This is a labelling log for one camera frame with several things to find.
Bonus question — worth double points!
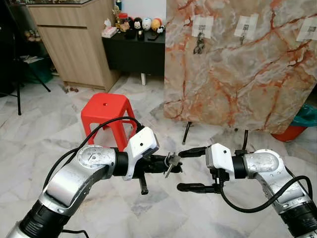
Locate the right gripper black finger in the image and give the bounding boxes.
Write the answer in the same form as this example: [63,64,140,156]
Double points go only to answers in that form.
[177,182,216,193]
[178,147,208,158]

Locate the silver keys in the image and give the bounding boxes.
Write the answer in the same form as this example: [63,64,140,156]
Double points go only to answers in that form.
[163,153,183,179]

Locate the black metal panel leg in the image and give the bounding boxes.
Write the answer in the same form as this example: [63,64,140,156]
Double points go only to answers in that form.
[181,121,194,146]
[241,130,250,154]

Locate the red plastic stool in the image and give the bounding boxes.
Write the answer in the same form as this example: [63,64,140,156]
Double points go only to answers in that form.
[81,93,138,150]

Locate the red bucket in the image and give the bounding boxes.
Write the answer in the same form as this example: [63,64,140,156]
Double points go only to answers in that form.
[271,125,308,143]

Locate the marble pattern panel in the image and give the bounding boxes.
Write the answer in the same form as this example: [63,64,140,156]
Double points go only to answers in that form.
[163,0,317,135]

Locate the black low console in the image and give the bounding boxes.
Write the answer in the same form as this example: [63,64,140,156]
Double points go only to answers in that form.
[103,31,166,76]

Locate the orange egg shaped toy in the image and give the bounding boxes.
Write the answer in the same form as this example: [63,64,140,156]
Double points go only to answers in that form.
[151,18,163,33]

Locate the white egg shaped toy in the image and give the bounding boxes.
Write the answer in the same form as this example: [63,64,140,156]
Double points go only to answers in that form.
[142,17,153,32]

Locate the black egg shaped toy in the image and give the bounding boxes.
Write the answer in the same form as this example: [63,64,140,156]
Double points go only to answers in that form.
[133,17,144,32]

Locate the pink white tissue box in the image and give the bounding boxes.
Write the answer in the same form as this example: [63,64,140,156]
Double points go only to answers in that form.
[102,19,119,39]

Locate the light wooden cabinet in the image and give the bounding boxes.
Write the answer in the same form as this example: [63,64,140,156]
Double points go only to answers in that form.
[27,0,121,92]

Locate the red lidded clear jar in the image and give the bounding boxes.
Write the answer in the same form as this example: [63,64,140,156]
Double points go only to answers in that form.
[117,13,129,31]

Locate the green storage bin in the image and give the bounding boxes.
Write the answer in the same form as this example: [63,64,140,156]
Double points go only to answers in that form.
[22,59,53,84]

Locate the black tripod stand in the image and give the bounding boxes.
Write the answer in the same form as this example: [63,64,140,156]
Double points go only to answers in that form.
[0,25,51,116]

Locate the gold trophy figurine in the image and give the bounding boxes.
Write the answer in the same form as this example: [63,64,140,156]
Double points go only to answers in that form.
[113,2,122,20]

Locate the white paper sheet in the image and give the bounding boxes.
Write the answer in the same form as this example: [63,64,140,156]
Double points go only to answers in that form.
[20,55,46,64]

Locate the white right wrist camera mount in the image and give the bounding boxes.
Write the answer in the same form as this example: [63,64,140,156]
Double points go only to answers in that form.
[205,143,237,182]

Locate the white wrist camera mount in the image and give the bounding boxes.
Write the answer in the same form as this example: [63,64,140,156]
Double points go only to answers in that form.
[205,143,237,182]
[123,126,160,181]

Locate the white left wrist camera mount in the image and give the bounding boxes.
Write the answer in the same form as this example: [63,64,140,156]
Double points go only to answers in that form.
[123,126,160,181]

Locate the white taped wall hook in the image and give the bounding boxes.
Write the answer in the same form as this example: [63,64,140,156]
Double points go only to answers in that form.
[296,17,317,43]
[192,15,215,38]
[234,15,259,46]

